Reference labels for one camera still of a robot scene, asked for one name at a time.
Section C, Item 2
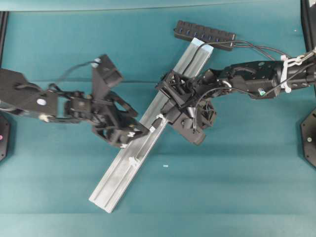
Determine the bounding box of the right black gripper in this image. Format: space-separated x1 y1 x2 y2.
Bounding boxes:
155 69 228 130

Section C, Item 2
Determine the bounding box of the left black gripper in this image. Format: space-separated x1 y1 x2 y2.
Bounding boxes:
61 91 149 149

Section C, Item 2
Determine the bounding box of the black USB cable with plug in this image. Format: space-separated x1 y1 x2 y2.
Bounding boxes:
153 39 304 129

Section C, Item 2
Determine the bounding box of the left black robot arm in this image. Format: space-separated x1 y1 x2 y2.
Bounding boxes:
0 68 149 148

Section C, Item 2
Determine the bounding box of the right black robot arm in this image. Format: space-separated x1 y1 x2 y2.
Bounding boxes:
157 52 316 133

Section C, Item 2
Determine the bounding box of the black multi-port USB hub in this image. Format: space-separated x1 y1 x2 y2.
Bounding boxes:
174 20 236 51

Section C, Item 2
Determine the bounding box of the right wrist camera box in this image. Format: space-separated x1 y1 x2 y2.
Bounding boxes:
161 99 205 146

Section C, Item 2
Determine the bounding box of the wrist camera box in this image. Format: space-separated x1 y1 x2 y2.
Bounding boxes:
161 99 205 146
92 54 123 99

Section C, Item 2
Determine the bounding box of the white zip-tie ring middle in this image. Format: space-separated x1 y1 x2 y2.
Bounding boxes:
156 114 173 124

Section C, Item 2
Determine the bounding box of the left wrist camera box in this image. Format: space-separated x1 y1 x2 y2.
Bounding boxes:
92 54 123 99

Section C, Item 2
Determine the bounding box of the long aluminium extrusion rail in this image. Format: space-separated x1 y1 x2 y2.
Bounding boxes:
89 38 213 213

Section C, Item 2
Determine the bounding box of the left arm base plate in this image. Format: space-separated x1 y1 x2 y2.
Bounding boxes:
0 114 11 161

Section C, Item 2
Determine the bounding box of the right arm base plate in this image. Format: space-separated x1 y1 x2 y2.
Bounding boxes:
300 109 316 168

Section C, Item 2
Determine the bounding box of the right black frame post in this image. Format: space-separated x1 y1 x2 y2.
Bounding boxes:
301 0 316 51

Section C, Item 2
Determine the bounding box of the black frame post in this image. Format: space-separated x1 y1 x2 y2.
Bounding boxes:
301 0 316 51
0 11 9 65

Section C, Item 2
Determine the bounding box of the left black frame post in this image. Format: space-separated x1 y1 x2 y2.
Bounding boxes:
0 11 9 65

